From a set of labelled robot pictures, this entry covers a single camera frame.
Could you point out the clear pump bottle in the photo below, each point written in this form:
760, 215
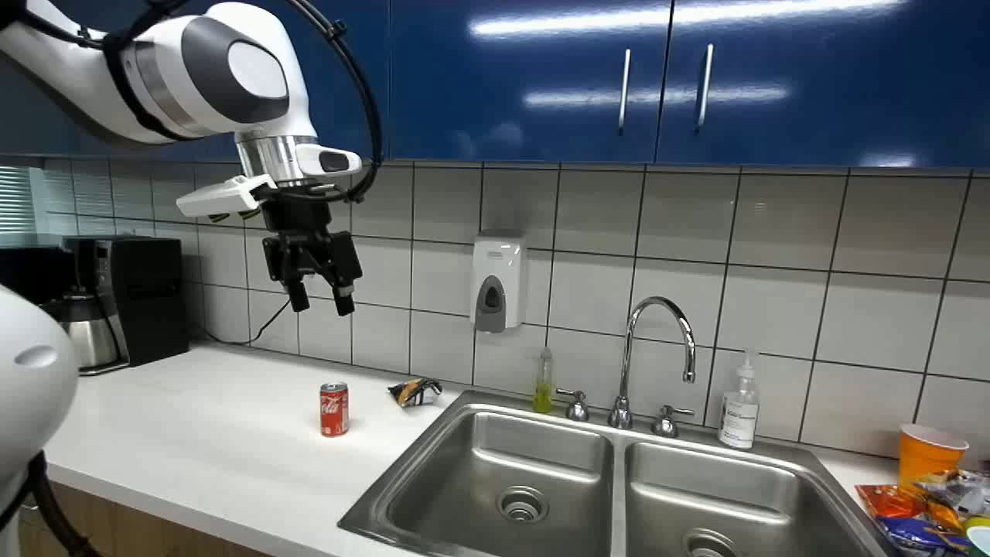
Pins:
736, 412

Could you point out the steel coffee carafe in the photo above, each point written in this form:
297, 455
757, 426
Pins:
88, 335

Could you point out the white wall soap dispenser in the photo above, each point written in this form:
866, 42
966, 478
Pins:
495, 278

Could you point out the red soda can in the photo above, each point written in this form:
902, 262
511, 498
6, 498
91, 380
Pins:
336, 410

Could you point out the chrome gooseneck faucet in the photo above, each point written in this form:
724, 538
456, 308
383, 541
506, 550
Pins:
627, 360

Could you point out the black coffee maker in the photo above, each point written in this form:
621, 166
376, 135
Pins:
148, 298

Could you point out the orange cup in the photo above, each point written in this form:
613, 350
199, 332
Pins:
930, 458

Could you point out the blue snack bag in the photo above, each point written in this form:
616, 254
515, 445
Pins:
917, 535

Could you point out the crumpled silver snack bag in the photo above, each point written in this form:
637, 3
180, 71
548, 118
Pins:
960, 491

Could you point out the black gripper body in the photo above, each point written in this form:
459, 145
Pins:
303, 243

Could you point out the wooden base cabinet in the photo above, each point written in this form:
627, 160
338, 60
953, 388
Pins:
133, 530

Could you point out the red snack packet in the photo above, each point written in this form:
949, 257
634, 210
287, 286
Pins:
885, 502

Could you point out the green dish soap bottle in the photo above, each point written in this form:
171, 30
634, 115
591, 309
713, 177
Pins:
543, 392

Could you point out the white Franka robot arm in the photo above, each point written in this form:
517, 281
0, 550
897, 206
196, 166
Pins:
196, 62

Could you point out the chrome faucet knob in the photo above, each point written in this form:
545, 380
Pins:
575, 410
666, 421

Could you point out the stainless steel double sink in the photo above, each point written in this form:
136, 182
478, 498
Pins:
495, 466

